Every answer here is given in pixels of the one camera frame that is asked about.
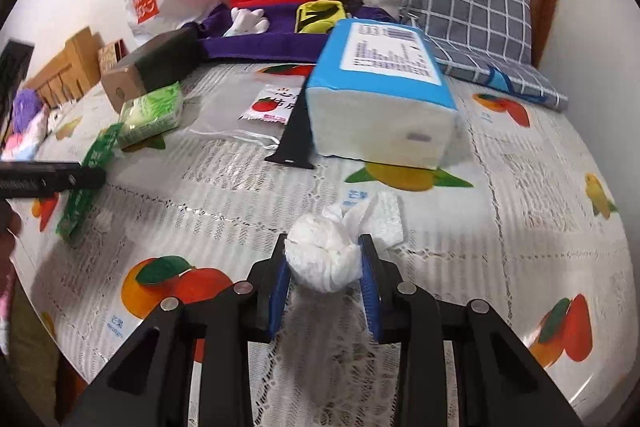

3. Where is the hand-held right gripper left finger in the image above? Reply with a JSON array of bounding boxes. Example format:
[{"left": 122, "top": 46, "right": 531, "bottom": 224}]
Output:
[{"left": 60, "top": 234, "right": 291, "bottom": 427}]

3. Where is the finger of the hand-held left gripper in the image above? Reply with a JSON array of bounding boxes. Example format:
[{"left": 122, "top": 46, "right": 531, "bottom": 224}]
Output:
[{"left": 0, "top": 161, "right": 107, "bottom": 198}]

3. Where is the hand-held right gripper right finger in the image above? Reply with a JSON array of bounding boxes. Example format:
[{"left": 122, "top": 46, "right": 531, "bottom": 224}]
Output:
[{"left": 357, "top": 233, "right": 583, "bottom": 427}]

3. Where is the green wet wipe packet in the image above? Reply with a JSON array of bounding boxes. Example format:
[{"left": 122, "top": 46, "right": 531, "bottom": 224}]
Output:
[{"left": 55, "top": 123, "right": 123, "bottom": 240}]

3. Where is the white tissue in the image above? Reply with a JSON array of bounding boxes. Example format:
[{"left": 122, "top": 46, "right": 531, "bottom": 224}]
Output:
[{"left": 283, "top": 192, "right": 405, "bottom": 294}]

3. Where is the green tissue pack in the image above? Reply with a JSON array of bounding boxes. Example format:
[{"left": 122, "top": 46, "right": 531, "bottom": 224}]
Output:
[{"left": 117, "top": 82, "right": 183, "bottom": 150}]

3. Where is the clear plastic bag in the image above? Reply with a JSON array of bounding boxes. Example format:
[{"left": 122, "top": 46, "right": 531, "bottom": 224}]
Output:
[{"left": 187, "top": 72, "right": 308, "bottom": 148}]

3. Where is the white snack packet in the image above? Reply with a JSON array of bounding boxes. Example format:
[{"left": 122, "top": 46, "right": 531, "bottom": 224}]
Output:
[{"left": 239, "top": 82, "right": 303, "bottom": 125}]

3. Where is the white glove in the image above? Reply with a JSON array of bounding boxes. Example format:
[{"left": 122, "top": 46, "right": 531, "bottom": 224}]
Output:
[{"left": 222, "top": 7, "right": 271, "bottom": 38}]

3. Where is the purple fabric storage bag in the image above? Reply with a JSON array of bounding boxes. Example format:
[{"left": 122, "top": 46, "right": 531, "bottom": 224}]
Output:
[{"left": 182, "top": 0, "right": 401, "bottom": 62}]

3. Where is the yellow pouch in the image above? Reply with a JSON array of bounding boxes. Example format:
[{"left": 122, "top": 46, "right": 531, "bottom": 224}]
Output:
[{"left": 295, "top": 0, "right": 347, "bottom": 35}]

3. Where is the person's left hand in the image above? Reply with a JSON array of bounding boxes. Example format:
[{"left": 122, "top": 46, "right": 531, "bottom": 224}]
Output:
[{"left": 0, "top": 199, "right": 23, "bottom": 268}]

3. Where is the purple plush toy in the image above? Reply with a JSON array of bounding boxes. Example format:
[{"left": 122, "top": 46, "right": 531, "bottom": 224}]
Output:
[{"left": 11, "top": 88, "right": 46, "bottom": 132}]

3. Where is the wooden bed headboard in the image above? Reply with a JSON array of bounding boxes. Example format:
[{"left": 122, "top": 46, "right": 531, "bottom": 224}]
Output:
[{"left": 22, "top": 25, "right": 106, "bottom": 108}]

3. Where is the dark tea tin box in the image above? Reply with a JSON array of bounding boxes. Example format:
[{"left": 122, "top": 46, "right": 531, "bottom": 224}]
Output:
[{"left": 101, "top": 27, "right": 201, "bottom": 114}]

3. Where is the fruit print tablecloth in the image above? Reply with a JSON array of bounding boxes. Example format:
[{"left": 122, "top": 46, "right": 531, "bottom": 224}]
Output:
[{"left": 10, "top": 57, "right": 637, "bottom": 427}]

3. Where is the green bed sheet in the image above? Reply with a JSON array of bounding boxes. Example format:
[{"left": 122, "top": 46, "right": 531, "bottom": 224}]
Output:
[{"left": 10, "top": 292, "right": 61, "bottom": 408}]

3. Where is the blue tissue pack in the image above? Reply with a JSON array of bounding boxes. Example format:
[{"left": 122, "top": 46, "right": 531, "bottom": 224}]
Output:
[{"left": 305, "top": 18, "right": 460, "bottom": 170}]

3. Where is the grey checked cushion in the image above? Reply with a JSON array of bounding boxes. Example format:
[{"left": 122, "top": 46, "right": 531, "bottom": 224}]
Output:
[{"left": 400, "top": 0, "right": 570, "bottom": 112}]

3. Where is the black watch strap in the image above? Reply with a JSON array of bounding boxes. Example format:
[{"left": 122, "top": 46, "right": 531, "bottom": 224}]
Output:
[{"left": 265, "top": 84, "right": 317, "bottom": 170}]

